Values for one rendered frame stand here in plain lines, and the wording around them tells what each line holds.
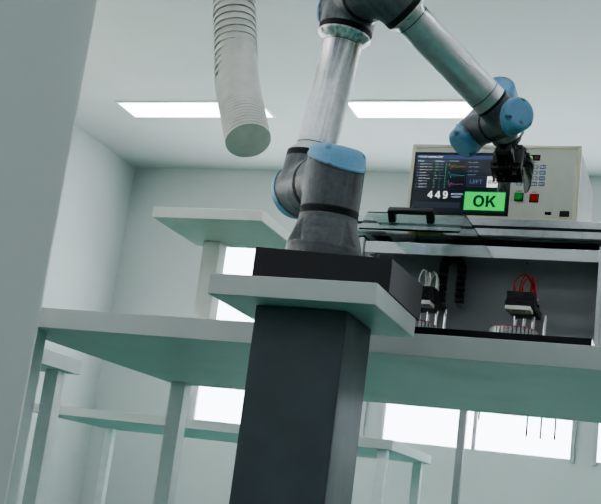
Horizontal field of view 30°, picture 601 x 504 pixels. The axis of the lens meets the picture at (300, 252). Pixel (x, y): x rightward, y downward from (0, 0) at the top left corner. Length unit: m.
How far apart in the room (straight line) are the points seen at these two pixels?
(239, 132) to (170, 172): 6.72
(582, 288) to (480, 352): 0.59
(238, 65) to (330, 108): 1.74
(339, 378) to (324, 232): 0.28
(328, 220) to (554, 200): 0.89
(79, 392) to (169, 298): 1.15
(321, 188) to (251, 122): 1.74
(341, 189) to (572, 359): 0.61
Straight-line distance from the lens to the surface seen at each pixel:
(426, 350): 2.44
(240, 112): 3.91
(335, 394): 2.03
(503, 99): 2.41
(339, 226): 2.14
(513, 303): 2.74
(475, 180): 2.93
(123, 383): 10.29
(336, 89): 2.36
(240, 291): 2.05
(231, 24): 4.19
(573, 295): 2.94
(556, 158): 2.92
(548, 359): 2.39
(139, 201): 10.65
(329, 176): 2.16
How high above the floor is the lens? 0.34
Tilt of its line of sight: 13 degrees up
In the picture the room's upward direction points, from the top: 7 degrees clockwise
